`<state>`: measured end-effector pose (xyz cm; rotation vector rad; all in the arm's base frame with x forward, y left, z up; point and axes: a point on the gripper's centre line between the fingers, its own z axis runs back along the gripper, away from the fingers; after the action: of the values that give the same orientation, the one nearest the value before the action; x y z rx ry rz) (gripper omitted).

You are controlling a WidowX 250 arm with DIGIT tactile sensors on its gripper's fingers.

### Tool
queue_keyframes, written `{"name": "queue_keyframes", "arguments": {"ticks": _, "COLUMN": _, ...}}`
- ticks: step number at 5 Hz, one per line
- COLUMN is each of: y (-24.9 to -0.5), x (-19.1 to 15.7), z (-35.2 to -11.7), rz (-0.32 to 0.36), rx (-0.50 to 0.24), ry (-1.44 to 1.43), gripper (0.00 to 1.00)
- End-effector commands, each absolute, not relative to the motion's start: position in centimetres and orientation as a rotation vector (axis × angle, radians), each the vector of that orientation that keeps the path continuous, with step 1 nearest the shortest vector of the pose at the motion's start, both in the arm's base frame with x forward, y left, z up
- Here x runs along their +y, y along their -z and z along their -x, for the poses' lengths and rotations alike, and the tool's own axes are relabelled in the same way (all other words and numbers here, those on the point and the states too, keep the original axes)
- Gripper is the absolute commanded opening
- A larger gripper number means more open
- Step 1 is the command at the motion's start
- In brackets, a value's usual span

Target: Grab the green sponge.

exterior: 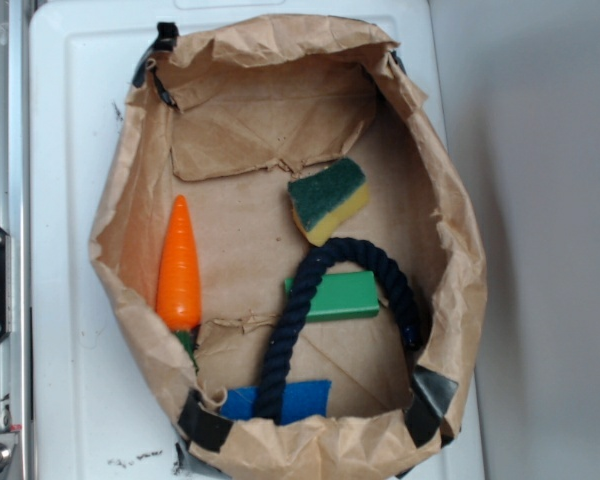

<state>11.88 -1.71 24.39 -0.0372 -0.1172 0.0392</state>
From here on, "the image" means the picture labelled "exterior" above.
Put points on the green and yellow sponge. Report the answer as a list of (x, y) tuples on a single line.
[(323, 201)]

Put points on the green wooden block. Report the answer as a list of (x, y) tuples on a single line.
[(332, 297)]

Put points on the brown paper bag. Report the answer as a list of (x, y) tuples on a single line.
[(227, 118)]

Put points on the orange toy carrot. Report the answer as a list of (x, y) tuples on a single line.
[(179, 291)]

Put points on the blue felt cloth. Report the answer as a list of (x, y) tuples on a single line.
[(300, 400)]

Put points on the aluminium frame rail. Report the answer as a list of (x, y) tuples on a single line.
[(17, 452)]

